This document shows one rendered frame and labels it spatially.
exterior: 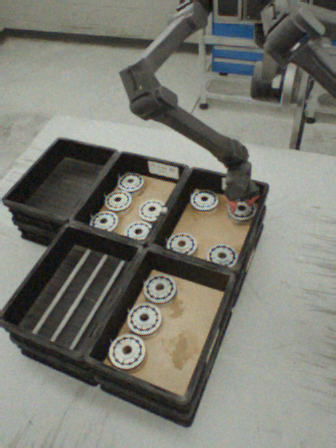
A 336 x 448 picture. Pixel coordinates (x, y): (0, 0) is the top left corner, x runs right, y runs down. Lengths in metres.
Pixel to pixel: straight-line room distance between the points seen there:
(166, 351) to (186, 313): 0.13
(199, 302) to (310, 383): 0.40
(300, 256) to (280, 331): 0.31
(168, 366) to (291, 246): 0.68
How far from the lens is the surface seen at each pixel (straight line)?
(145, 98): 1.09
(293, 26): 0.98
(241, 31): 3.18
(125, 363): 1.26
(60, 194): 1.75
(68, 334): 1.37
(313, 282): 1.59
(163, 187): 1.68
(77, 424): 1.41
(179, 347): 1.29
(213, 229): 1.53
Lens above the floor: 2.00
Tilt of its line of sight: 46 degrees down
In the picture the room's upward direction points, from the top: 7 degrees counter-clockwise
